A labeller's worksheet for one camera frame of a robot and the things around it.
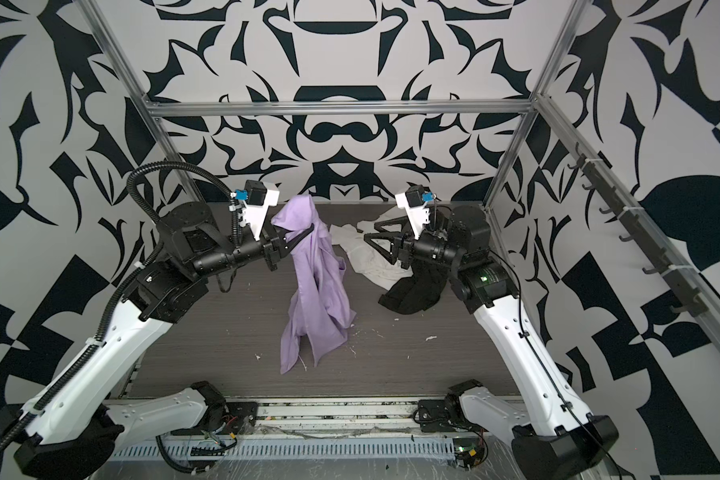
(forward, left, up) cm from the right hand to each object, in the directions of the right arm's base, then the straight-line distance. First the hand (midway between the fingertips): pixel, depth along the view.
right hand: (374, 232), depth 60 cm
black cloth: (+7, -14, -36) cm, 39 cm away
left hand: (-1, +12, +6) cm, 13 cm away
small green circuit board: (-33, -21, -42) cm, 58 cm away
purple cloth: (-9, +12, -15) cm, 21 cm away
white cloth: (+20, +3, -37) cm, 42 cm away
